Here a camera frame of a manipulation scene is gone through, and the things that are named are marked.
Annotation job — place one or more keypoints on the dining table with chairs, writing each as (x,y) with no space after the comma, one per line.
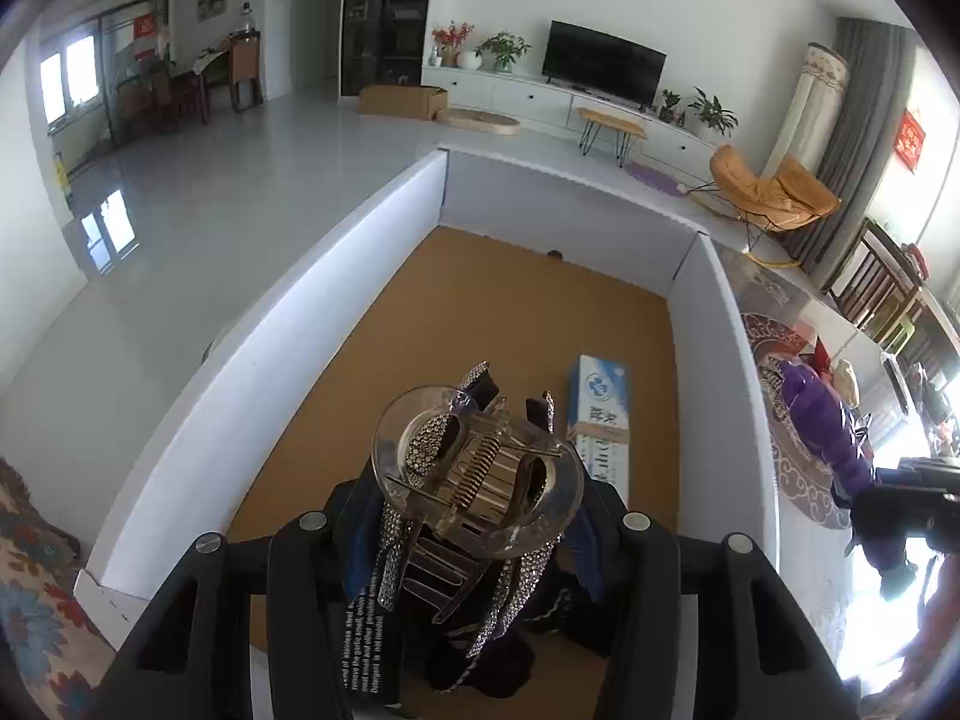
(233,65)

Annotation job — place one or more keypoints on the wooden side chair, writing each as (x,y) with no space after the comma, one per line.
(876,284)

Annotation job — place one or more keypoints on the cream towel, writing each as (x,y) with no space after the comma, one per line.
(844,381)

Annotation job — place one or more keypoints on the green potted plant right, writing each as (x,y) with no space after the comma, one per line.
(712,114)

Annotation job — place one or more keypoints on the white tv cabinet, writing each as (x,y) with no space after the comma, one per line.
(556,110)

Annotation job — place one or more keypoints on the black odor removing bar box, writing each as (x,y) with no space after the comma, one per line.
(371,654)

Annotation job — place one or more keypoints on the red flower vase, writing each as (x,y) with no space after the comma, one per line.
(450,39)

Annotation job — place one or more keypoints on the black flat television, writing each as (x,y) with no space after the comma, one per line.
(596,60)

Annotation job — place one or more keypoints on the purple butterfly toy wand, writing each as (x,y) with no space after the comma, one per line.
(829,430)

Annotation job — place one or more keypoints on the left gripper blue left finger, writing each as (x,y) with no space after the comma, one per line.
(360,535)

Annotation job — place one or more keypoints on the orange lounge chair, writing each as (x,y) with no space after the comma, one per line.
(789,200)

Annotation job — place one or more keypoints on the brown cardboard box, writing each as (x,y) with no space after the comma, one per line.
(421,103)

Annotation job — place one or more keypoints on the clear rhinestone hair claw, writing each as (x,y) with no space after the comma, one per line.
(476,500)

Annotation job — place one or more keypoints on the black velvet scrunchie with pearls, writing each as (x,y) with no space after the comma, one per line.
(580,607)

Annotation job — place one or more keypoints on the dark display cabinet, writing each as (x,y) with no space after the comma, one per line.
(382,43)

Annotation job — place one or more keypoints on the green potted plant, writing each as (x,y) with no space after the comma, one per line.
(712,114)
(505,49)

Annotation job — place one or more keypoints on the white cardboard storage box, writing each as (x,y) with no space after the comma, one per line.
(237,497)

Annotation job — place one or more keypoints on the red packet bag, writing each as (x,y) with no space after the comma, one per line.
(820,360)

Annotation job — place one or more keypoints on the small wooden bench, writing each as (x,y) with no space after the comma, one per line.
(625,133)

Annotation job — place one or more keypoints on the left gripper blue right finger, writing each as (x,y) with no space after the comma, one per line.
(593,538)

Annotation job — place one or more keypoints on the blue white ointment box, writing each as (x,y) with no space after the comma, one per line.
(598,421)

